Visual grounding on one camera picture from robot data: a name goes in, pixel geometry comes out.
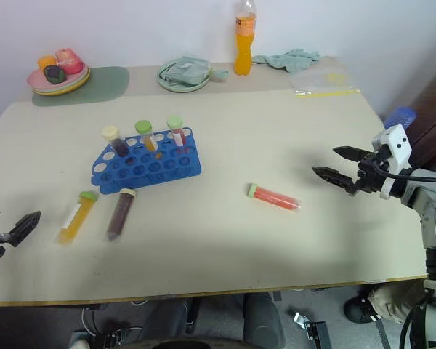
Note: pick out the orange tube with green cap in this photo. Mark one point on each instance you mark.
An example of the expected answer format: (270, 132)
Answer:
(149, 141)
(75, 220)

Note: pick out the orange toy fruit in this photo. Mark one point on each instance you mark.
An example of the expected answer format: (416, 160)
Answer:
(45, 62)

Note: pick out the orange soda plastic bottle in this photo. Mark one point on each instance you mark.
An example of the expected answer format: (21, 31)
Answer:
(244, 47)

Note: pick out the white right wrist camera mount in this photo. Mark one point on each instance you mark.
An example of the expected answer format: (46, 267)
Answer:
(397, 145)

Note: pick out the black shoe with white stripes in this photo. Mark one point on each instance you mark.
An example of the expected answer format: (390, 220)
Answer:
(359, 310)

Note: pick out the grey rounded shape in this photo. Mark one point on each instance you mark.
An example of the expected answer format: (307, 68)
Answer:
(263, 320)

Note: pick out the purple tube with cream cap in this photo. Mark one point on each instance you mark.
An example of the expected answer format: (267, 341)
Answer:
(119, 145)
(119, 216)

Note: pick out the red tube with green cap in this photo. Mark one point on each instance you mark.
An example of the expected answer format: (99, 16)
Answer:
(178, 136)
(276, 197)

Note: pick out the green placemat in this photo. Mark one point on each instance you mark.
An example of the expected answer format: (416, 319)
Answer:
(105, 85)

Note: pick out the beige trouser leg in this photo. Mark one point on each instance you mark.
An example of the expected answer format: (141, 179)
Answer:
(396, 301)

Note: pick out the dark toy fruit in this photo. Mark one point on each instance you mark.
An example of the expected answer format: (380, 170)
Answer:
(54, 74)

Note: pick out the crumpled green cloth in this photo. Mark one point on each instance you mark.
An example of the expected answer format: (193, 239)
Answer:
(290, 60)

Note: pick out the pink toy fruit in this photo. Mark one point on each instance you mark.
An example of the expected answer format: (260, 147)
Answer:
(69, 62)

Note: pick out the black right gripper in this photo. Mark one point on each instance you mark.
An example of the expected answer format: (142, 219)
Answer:
(370, 178)

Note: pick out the clear zip plastic bag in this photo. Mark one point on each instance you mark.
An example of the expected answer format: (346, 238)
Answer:
(321, 81)

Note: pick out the stack of plates with toys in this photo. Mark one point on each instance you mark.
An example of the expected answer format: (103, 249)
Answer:
(80, 81)

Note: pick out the pink plate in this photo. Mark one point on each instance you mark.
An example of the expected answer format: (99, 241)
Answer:
(36, 80)

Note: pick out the pale green plate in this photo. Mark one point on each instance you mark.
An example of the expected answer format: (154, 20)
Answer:
(169, 85)

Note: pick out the black box on floor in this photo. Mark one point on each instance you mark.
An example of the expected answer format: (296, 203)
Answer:
(318, 332)

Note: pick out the blue plastic test tube rack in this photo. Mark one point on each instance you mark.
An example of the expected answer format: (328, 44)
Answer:
(150, 178)

